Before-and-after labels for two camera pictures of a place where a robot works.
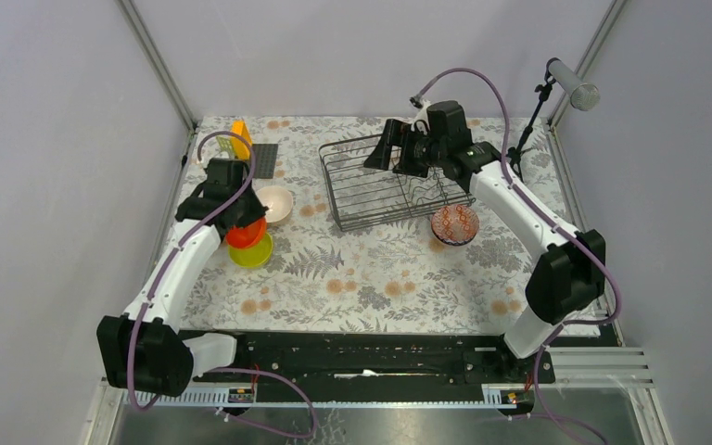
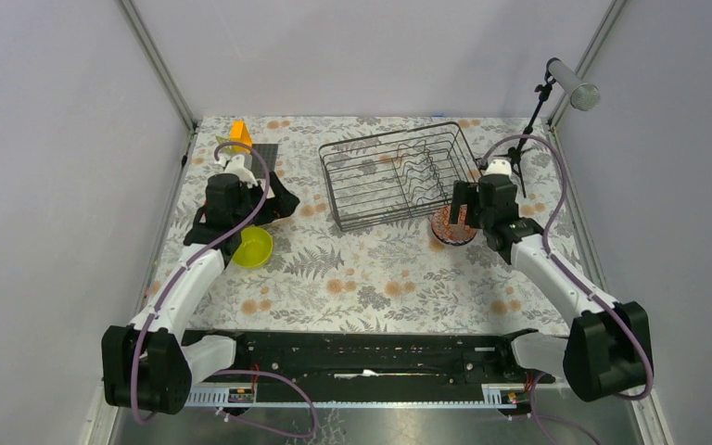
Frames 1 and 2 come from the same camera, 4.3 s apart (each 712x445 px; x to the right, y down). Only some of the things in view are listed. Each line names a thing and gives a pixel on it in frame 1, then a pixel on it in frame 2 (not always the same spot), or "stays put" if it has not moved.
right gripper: x=398 y=133 → x=463 y=194
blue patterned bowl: x=455 y=225 stays put
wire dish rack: x=363 y=197 stays put
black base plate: x=380 y=359 stays put
